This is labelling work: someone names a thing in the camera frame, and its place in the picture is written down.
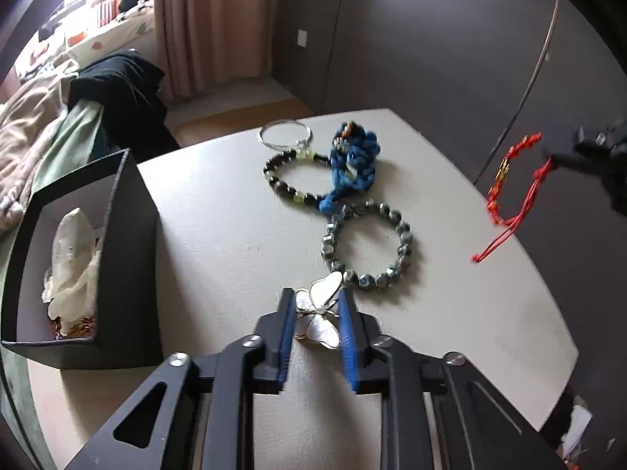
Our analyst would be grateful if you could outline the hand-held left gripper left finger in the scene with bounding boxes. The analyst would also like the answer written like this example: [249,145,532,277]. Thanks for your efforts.
[66,288,297,470]

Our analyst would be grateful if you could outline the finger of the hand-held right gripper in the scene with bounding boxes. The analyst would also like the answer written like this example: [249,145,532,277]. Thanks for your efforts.
[543,124,608,178]

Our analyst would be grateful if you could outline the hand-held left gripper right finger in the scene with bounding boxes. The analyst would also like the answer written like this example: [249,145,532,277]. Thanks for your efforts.
[337,288,579,470]

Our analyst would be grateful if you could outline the white butterfly brooch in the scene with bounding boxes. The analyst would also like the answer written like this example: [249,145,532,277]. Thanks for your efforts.
[293,271,344,351]

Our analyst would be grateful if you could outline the red string bracelet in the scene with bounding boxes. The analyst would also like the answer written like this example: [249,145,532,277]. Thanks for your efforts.
[471,132,556,263]

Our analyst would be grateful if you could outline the black jewelry box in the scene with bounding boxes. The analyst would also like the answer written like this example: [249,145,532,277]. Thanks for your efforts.
[0,148,165,371]

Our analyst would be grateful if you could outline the silver bangle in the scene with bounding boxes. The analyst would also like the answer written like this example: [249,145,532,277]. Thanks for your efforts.
[259,119,314,150]

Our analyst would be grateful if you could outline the clear crystal cluster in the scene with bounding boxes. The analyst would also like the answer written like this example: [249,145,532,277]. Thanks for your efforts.
[41,207,103,318]

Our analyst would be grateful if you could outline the white papers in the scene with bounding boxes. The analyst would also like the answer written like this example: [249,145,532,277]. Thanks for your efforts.
[556,394,615,456]

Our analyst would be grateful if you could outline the green cloth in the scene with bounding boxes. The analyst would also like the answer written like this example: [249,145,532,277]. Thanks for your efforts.
[27,99,107,197]

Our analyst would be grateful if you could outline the black clothing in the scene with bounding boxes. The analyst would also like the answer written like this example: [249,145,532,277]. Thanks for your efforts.
[67,50,182,158]

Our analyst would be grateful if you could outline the pink curtain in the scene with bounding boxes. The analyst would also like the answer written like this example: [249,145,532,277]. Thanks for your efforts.
[153,0,276,105]

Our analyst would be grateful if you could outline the beige blanket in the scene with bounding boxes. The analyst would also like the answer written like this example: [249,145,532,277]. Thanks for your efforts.
[0,56,82,236]

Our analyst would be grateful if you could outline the patterned bedsheet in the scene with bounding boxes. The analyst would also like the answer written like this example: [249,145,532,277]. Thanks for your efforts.
[17,7,158,81]

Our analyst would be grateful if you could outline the grey faceted bead bracelet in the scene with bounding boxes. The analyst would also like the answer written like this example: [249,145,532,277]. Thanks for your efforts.
[321,201,413,291]

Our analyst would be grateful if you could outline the black and green bead bracelet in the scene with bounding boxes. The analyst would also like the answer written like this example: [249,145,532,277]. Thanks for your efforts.
[263,148,331,207]

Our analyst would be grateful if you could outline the blue braided cord bracelet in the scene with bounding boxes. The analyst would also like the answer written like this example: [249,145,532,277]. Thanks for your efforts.
[317,119,382,216]

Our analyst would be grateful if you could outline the amber bead bracelet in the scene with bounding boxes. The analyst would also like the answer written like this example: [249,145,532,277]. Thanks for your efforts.
[51,316,99,340]

